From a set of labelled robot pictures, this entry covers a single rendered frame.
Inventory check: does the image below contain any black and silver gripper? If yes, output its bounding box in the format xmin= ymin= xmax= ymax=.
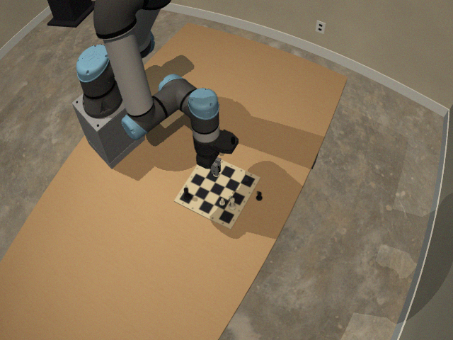
xmin=192 ymin=127 xmax=239 ymax=176

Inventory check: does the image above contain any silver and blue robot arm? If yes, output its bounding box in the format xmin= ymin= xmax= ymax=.
xmin=76 ymin=0 xmax=219 ymax=140

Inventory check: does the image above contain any black and cream chessboard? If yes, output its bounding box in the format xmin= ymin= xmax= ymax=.
xmin=174 ymin=160 xmax=260 ymax=230

